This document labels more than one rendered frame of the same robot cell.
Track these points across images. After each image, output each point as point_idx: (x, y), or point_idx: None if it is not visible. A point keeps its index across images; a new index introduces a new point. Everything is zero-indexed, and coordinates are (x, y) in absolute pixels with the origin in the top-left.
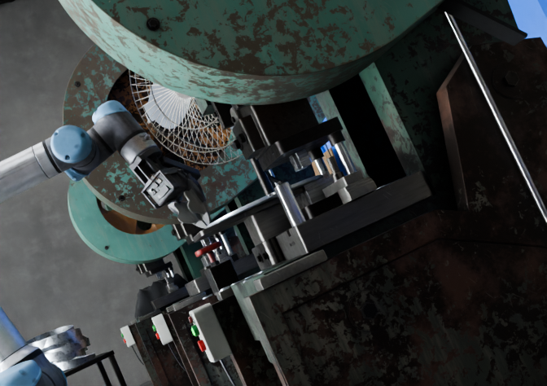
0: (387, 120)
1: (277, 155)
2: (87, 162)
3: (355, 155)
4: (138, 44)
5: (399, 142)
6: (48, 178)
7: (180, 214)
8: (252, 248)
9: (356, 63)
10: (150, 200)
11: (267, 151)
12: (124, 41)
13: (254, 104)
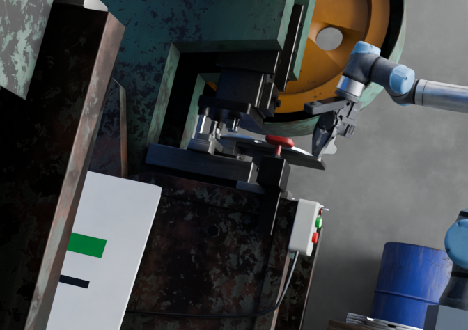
0: (188, 127)
1: (260, 126)
2: (393, 97)
3: (162, 114)
4: (366, 103)
5: (184, 144)
6: (423, 104)
7: (333, 145)
8: (254, 163)
9: (259, 132)
10: (353, 131)
11: (258, 114)
12: (371, 95)
13: (299, 122)
